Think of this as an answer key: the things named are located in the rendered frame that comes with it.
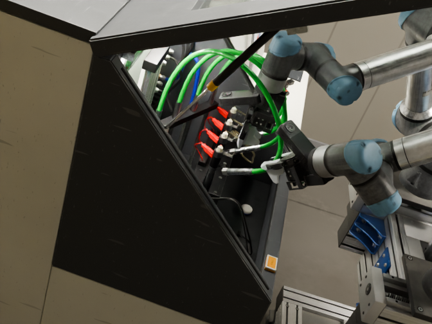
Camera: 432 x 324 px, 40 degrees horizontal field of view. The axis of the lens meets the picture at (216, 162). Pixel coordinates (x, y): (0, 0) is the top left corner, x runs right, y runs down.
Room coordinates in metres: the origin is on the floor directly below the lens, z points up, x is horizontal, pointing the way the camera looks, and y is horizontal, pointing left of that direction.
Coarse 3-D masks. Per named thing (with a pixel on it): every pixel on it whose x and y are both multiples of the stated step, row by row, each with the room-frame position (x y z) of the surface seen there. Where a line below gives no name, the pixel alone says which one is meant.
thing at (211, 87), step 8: (264, 32) 1.11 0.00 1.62; (272, 32) 1.10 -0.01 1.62; (256, 40) 1.11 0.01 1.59; (264, 40) 1.10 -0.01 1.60; (248, 48) 1.11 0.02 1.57; (256, 48) 1.11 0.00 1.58; (240, 56) 1.11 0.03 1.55; (248, 56) 1.11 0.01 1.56; (232, 64) 1.11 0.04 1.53; (240, 64) 1.11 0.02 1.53; (224, 72) 1.11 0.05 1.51; (232, 72) 1.11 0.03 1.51; (216, 80) 1.11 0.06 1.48; (208, 88) 1.11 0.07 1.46; (216, 88) 1.12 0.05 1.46; (200, 96) 1.12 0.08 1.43; (192, 104) 1.12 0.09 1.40; (184, 112) 1.12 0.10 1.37; (176, 120) 1.12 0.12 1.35; (168, 128) 1.13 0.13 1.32
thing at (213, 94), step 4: (236, 56) 1.67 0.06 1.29; (260, 56) 1.68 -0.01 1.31; (228, 60) 1.68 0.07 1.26; (224, 64) 1.68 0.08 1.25; (228, 64) 1.67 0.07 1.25; (224, 68) 1.67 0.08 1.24; (284, 88) 1.68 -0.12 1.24; (212, 92) 1.67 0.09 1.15; (216, 92) 1.67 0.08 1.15; (212, 96) 1.67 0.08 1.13; (208, 100) 1.67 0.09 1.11; (212, 100) 1.67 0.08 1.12; (280, 112) 1.67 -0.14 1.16; (240, 128) 1.67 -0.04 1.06
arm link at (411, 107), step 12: (408, 12) 1.72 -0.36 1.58; (420, 12) 1.70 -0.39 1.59; (408, 24) 1.71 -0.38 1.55; (420, 24) 1.68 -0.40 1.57; (408, 36) 1.72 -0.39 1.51; (420, 36) 1.67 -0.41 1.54; (420, 72) 1.75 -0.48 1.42; (408, 84) 1.79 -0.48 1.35; (420, 84) 1.76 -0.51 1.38; (408, 96) 1.80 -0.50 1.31; (420, 96) 1.78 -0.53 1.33; (396, 108) 1.89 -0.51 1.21; (408, 108) 1.81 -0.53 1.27; (420, 108) 1.79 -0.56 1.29; (396, 120) 1.86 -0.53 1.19; (408, 120) 1.80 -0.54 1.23; (420, 120) 1.79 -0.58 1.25; (408, 132) 1.81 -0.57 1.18
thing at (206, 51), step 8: (192, 56) 1.41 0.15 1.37; (224, 56) 1.38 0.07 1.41; (232, 56) 1.37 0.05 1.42; (184, 64) 1.42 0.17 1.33; (176, 72) 1.42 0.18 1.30; (248, 72) 1.35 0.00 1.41; (168, 80) 1.43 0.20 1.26; (256, 80) 1.34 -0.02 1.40; (168, 88) 1.43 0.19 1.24; (264, 88) 1.33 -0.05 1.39; (160, 104) 1.43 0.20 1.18; (272, 104) 1.32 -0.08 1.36; (160, 112) 1.43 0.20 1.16; (280, 120) 1.31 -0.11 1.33; (280, 144) 1.29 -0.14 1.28; (280, 152) 1.29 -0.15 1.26; (256, 168) 1.31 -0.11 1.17
